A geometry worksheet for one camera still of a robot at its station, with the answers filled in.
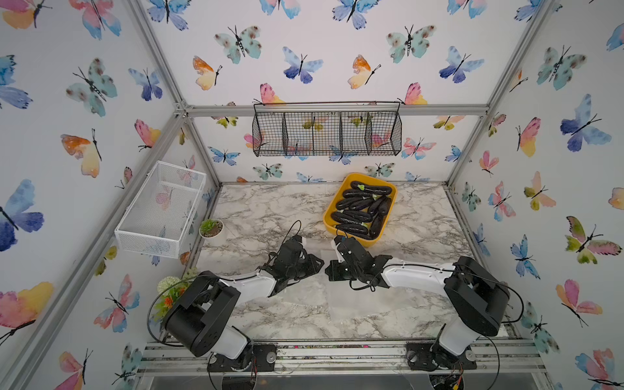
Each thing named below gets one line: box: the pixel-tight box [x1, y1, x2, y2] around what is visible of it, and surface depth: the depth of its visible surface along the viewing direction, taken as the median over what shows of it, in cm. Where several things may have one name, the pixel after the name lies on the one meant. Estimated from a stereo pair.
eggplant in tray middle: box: [330, 209, 373, 224], surface depth 106 cm
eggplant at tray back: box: [350, 181, 393, 195], surface depth 113 cm
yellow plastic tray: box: [323, 172, 398, 247], surface depth 109 cm
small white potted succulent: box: [199, 218, 225, 241], surface depth 95 cm
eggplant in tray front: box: [335, 224, 369, 236], surface depth 103 cm
